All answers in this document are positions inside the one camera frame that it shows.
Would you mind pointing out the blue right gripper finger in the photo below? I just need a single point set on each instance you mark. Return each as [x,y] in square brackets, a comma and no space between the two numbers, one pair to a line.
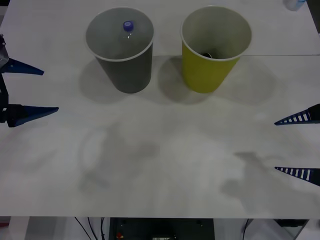
[313,176]
[313,115]

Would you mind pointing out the pale blue plastic waste bin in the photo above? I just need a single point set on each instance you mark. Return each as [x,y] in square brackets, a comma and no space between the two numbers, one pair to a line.
[293,4]

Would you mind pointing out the yellow-green plastic waste bin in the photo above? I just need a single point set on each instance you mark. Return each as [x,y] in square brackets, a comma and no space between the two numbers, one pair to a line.
[205,75]

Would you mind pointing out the white table leg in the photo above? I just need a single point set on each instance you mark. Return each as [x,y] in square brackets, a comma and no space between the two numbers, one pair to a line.
[19,228]

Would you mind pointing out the clear bottle with purple cap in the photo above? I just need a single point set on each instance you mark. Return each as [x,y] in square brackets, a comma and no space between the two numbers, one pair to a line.
[128,26]

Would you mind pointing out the grey plastic waste bin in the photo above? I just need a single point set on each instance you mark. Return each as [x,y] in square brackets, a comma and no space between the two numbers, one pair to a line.
[130,75]

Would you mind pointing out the black can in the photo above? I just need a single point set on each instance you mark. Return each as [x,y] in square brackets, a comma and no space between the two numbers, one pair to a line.
[207,54]

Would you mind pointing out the black robot torso base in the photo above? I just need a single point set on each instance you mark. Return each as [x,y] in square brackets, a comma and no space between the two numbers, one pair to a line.
[162,228]

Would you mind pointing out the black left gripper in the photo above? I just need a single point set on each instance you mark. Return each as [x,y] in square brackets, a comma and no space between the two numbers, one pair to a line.
[3,95]

